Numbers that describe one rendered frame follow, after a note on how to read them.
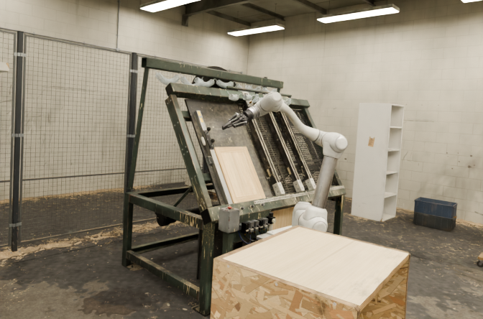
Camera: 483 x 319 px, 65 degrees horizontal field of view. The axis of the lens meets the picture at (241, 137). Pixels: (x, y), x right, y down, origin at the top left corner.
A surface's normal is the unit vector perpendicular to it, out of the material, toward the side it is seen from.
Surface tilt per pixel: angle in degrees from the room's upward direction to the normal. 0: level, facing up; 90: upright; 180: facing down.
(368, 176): 90
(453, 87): 90
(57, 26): 90
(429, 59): 90
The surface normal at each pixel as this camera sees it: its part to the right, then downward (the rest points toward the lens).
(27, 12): 0.72, 0.08
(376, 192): -0.69, 0.00
